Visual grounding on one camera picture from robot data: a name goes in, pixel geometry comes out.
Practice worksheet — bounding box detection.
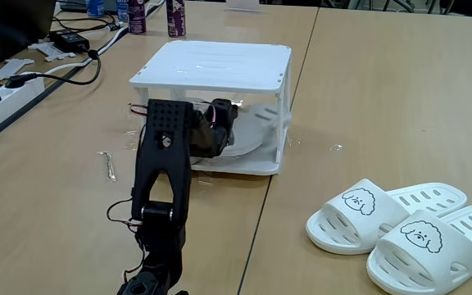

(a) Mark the white dog slipper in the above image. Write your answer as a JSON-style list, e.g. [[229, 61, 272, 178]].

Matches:
[[305, 179, 469, 256], [365, 203, 472, 295]]

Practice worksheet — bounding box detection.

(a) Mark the white two-shelf shoe rack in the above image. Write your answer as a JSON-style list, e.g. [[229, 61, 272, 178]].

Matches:
[[129, 39, 293, 177]]

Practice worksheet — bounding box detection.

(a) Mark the white plastic rack piece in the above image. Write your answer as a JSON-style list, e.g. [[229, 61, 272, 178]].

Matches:
[[26, 40, 77, 63], [0, 57, 35, 81]]

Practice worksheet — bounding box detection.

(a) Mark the purple drink can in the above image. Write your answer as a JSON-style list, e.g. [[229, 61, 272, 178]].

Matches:
[[166, 0, 187, 39], [127, 0, 148, 34]]

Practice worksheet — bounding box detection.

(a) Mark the white card stand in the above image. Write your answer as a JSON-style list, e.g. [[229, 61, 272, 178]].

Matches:
[[224, 0, 262, 13]]

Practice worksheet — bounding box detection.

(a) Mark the blue drink can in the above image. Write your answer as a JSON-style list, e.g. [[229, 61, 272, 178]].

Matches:
[[85, 0, 106, 18], [115, 0, 129, 23]]

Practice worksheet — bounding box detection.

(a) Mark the black power adapter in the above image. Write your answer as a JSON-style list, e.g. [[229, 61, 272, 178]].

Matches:
[[48, 29, 91, 53]]

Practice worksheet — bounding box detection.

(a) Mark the white power strip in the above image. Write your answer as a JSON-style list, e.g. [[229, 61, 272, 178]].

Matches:
[[0, 73, 47, 143]]

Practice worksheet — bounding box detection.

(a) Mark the black laptop screen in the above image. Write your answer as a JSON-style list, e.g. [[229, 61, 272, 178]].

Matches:
[[0, 0, 57, 74]]

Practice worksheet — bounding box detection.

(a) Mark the white cable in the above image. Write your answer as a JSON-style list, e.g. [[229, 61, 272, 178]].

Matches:
[[20, 0, 167, 77]]

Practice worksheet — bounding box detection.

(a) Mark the black plug with cable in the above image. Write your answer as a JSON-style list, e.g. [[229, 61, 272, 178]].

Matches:
[[4, 48, 102, 89]]

